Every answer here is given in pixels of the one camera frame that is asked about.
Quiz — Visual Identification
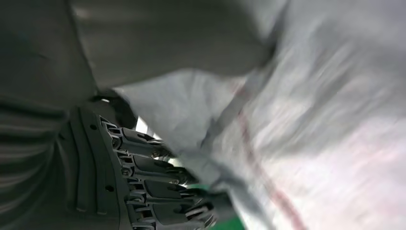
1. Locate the green conveyor belt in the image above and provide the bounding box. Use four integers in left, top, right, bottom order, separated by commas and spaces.
211, 217, 247, 230

